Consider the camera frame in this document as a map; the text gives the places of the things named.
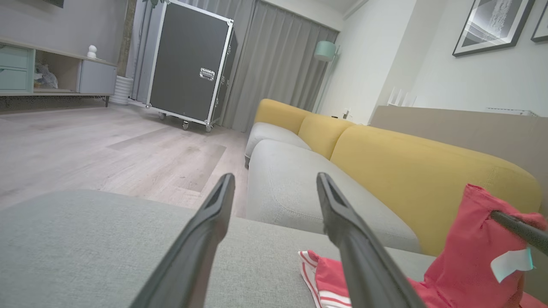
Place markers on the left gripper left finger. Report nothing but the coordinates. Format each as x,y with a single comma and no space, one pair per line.
197,248

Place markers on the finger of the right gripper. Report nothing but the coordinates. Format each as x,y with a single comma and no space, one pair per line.
522,229

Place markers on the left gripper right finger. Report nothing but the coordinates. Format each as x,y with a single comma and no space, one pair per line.
359,256

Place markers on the red garment with white label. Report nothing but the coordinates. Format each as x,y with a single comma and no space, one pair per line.
466,239

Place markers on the large grey sofa seat cushion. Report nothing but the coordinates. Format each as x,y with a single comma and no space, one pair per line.
291,192

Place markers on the large yellow sofa back cushion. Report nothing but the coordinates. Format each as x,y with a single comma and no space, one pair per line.
428,179

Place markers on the flat white device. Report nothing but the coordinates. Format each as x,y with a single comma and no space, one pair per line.
511,112

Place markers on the medium yellow sofa back cushion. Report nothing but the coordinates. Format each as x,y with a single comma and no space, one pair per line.
323,134

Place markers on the small grey sofa seat cushion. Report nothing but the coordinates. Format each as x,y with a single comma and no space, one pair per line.
269,134

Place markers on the small yellow sofa back cushion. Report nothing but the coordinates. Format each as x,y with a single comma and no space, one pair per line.
278,113

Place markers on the white router with antennas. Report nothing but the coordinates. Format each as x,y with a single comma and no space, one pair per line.
396,99

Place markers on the white ribbed bin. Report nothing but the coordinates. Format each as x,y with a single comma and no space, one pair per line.
121,90

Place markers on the black flight case silver edges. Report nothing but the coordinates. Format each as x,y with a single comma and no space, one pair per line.
188,64

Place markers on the low wooden media cabinet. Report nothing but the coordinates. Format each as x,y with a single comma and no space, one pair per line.
96,77

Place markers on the grey curtains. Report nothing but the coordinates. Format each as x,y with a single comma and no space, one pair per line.
278,64

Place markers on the teal shade floor lamp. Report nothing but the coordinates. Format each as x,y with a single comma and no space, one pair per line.
325,50

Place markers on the large black framed picture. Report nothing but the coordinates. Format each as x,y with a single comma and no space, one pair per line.
492,21

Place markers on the small white figurine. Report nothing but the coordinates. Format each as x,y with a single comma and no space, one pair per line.
91,52

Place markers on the grey bag in cabinet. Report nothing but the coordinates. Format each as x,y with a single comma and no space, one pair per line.
46,78

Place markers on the dark wall television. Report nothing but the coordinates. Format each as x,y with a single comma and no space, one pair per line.
53,2

